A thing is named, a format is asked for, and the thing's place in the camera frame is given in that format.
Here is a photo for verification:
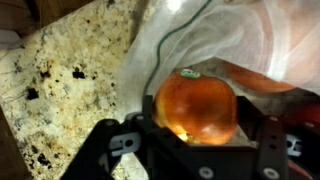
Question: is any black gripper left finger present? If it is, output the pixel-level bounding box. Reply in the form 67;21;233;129
60;94;159;180

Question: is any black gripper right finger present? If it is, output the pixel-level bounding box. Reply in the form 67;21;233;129
234;95;320;180

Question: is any white mesh produce bag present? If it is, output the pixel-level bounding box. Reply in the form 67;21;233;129
114;0;320;113

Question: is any red tomato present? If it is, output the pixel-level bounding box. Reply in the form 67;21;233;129
283;102;320;128

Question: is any tomato with green sticker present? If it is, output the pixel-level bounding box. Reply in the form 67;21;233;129
153;68;238;146

